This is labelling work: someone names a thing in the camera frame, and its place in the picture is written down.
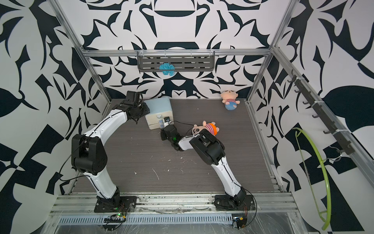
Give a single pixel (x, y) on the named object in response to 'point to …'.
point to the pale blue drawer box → (160, 113)
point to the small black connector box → (240, 221)
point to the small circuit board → (117, 218)
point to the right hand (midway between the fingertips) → (163, 125)
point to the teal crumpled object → (167, 68)
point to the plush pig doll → (211, 127)
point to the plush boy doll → (229, 97)
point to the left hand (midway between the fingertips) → (146, 107)
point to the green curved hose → (328, 222)
